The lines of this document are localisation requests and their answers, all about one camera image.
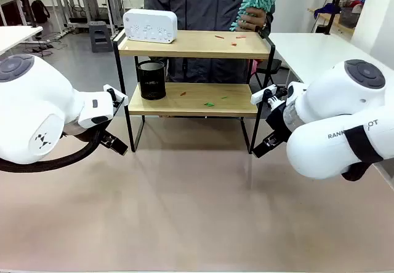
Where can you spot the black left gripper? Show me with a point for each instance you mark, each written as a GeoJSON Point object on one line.
{"type": "Point", "coordinates": [77, 131]}

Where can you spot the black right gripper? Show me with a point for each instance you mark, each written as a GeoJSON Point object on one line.
{"type": "Point", "coordinates": [278, 122]}

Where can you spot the white electronic device box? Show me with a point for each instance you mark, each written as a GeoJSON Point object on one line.
{"type": "Point", "coordinates": [151, 24]}

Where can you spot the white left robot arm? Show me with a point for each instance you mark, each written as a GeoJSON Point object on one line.
{"type": "Point", "coordinates": [37, 101]}

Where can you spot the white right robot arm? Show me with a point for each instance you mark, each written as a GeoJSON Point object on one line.
{"type": "Point", "coordinates": [332, 101]}

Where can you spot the person's left hand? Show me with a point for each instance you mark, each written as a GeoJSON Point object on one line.
{"type": "Point", "coordinates": [257, 18]}

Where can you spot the black mesh pen holder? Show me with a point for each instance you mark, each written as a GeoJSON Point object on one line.
{"type": "Point", "coordinates": [152, 82]}

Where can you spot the black folding chair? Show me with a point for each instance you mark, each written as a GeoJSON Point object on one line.
{"type": "Point", "coordinates": [271, 67]}

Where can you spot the white side table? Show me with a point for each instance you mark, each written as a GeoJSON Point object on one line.
{"type": "Point", "coordinates": [304, 51]}

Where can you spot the grey plastic step stool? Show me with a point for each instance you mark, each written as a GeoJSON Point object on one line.
{"type": "Point", "coordinates": [101, 36]}

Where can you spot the white side desk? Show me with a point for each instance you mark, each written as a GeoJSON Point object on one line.
{"type": "Point", "coordinates": [15, 36]}

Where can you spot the blue and red clothes pile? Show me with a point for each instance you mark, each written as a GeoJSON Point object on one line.
{"type": "Point", "coordinates": [331, 8]}

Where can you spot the grey mesh basket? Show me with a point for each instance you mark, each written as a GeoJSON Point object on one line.
{"type": "Point", "coordinates": [348, 18]}

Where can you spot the black backpack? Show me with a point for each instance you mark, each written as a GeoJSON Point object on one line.
{"type": "Point", "coordinates": [40, 11]}

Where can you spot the person in grey jacket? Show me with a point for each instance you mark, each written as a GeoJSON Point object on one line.
{"type": "Point", "coordinates": [200, 5]}

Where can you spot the black tripod stand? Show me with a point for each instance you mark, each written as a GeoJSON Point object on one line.
{"type": "Point", "coordinates": [335, 5]}

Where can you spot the black pole stand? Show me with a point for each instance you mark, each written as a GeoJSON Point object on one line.
{"type": "Point", "coordinates": [27, 2]}

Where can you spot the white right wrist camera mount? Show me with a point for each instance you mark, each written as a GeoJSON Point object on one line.
{"type": "Point", "coordinates": [261, 94]}

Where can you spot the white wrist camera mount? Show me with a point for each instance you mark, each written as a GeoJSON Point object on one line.
{"type": "Point", "coordinates": [261, 94]}
{"type": "Point", "coordinates": [108, 87]}

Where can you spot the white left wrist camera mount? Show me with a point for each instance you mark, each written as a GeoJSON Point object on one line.
{"type": "Point", "coordinates": [108, 87]}

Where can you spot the two-tier wooden black-frame shelf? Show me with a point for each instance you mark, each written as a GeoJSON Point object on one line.
{"type": "Point", "coordinates": [197, 99]}

